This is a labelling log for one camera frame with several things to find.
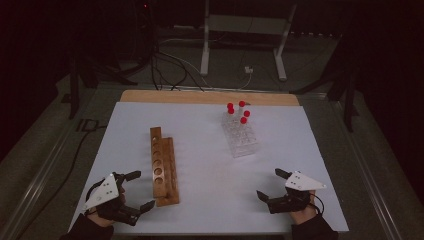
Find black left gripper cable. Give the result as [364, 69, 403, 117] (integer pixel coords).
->
[84, 178, 108, 209]

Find metal floor rail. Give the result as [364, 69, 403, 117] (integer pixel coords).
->
[328, 96, 406, 240]
[0, 83, 101, 240]

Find white cable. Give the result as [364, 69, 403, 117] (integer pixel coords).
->
[237, 72, 253, 91]

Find wooden test tube rack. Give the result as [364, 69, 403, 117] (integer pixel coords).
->
[149, 126, 181, 208]

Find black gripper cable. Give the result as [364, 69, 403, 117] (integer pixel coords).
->
[84, 178, 108, 209]
[309, 192, 326, 215]

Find person's right hand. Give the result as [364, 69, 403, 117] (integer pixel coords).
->
[288, 189, 322, 226]

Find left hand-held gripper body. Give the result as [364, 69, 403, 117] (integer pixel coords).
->
[82, 171, 142, 227]

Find white table mat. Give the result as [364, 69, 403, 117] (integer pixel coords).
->
[68, 101, 350, 235]

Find person's left hand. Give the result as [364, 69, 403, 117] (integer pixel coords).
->
[87, 186, 127, 229]

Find black cable bundle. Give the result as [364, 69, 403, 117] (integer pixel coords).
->
[149, 49, 205, 93]

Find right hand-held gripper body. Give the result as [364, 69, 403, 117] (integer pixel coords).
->
[266, 170, 327, 215]

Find clear plastic test tube rack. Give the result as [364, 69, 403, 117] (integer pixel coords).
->
[220, 109, 261, 159]

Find black stand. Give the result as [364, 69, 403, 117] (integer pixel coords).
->
[67, 53, 138, 120]
[289, 33, 362, 133]

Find black floor cable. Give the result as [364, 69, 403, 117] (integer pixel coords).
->
[19, 118, 108, 234]

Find grey metal stand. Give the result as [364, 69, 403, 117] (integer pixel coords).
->
[199, 0, 299, 82]

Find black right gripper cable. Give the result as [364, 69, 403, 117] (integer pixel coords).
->
[309, 192, 326, 215]

